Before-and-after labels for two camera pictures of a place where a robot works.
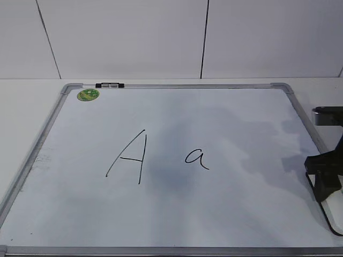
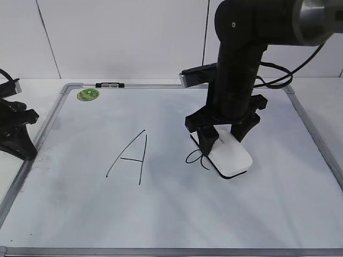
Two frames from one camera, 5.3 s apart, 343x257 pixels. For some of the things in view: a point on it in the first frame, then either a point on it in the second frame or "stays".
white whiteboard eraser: (332, 206) to (230, 159)
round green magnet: (87, 95) stays
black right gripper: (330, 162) to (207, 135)
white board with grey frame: (174, 169) stays
